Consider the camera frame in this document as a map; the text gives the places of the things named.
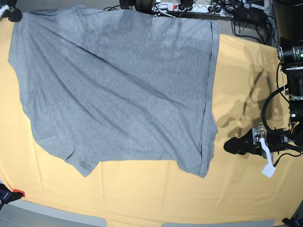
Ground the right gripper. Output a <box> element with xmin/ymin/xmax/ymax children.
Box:
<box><xmin>0</xmin><ymin>4</ymin><xmax>23</xmax><ymax>22</ymax></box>

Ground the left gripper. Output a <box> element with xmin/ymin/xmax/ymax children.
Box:
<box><xmin>223</xmin><ymin>126</ymin><xmax>303</xmax><ymax>166</ymax></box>

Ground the grey t-shirt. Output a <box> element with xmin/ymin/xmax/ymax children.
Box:
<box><xmin>8</xmin><ymin>6</ymin><xmax>220</xmax><ymax>177</ymax></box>

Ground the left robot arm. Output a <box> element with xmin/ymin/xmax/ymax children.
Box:
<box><xmin>223</xmin><ymin>0</ymin><xmax>303</xmax><ymax>159</ymax></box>

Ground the black clamp right corner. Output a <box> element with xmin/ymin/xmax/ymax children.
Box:
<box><xmin>282</xmin><ymin>216</ymin><xmax>303</xmax><ymax>227</ymax></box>

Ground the yellow table cloth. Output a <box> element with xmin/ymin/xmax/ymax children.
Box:
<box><xmin>0</xmin><ymin>19</ymin><xmax>303</xmax><ymax>227</ymax></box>

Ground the black power adapter box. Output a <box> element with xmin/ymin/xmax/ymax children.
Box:
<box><xmin>234</xmin><ymin>7</ymin><xmax>267</xmax><ymax>25</ymax></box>

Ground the white power strip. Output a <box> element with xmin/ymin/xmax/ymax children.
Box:
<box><xmin>151</xmin><ymin>0</ymin><xmax>236</xmax><ymax>18</ymax></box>

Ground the red black clamp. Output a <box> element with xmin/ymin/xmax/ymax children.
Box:
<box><xmin>0</xmin><ymin>183</ymin><xmax>26</xmax><ymax>204</ymax></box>

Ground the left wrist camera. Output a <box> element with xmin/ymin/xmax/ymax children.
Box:
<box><xmin>261</xmin><ymin>163</ymin><xmax>276</xmax><ymax>178</ymax></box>

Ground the black robot base post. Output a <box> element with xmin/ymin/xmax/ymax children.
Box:
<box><xmin>119</xmin><ymin>0</ymin><xmax>156</xmax><ymax>13</ymax></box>

